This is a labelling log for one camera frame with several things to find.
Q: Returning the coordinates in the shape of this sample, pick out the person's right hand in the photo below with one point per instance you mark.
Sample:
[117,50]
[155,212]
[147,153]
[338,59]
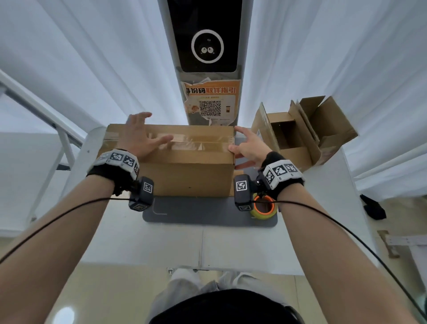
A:
[255,150]

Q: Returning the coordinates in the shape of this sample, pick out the person's left hand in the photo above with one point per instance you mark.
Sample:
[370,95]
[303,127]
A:
[135,140]

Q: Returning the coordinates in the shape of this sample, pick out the cardboard box black print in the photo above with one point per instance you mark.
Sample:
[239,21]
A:
[300,157]

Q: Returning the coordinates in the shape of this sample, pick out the large cardboard box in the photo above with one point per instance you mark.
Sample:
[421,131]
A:
[186,177]

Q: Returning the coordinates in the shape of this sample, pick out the red print cardboard box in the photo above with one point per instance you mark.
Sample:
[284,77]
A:
[333,123]

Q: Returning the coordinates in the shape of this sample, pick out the person's right forearm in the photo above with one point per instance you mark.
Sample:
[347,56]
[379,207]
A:
[340,263]

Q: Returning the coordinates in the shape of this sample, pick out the person's left forearm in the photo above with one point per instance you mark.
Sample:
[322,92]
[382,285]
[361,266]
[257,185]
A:
[53,247]

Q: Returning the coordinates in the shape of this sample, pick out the grey scanner kiosk with poster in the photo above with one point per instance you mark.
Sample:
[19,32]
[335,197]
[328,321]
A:
[213,90]

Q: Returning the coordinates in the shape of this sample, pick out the grey scanning mat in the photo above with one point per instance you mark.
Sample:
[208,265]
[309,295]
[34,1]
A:
[207,16]

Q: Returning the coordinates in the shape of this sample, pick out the grey trousers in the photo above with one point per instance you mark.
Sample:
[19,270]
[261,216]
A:
[183,283]

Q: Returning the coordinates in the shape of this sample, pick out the black shirt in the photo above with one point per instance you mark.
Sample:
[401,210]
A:
[227,308]

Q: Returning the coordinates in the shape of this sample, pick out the white perforated metal bar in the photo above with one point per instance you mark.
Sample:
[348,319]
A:
[407,239]

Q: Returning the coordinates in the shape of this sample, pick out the white metal frame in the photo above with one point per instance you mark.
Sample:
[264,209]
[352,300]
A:
[36,106]

